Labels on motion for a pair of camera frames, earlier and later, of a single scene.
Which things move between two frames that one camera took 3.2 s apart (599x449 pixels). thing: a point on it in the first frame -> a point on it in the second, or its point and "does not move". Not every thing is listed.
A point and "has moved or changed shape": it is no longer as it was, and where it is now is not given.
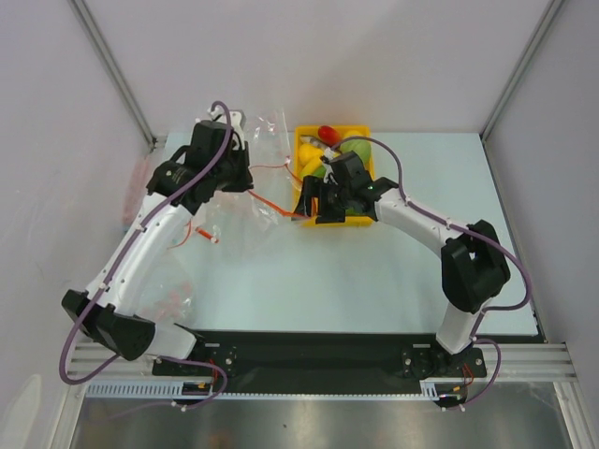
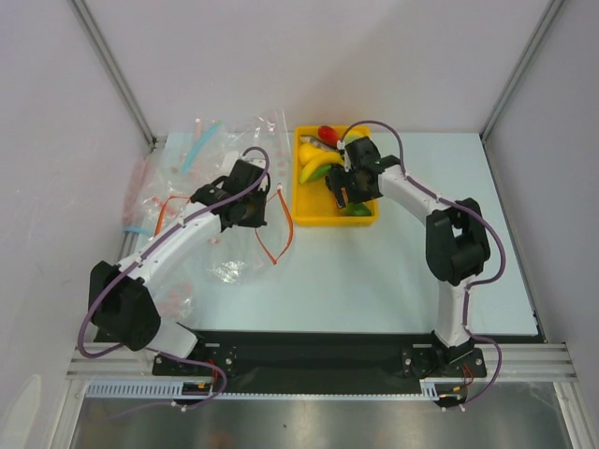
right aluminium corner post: [551, 14] does not move
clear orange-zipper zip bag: [258, 222] has moved or changed shape
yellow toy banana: [312, 166] does not move
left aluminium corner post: [112, 69] does not move
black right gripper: [325, 197] -> [341, 185]
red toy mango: [329, 136] does not move
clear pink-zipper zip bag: [135, 192] does not move
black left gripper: [240, 151] -> [258, 219]
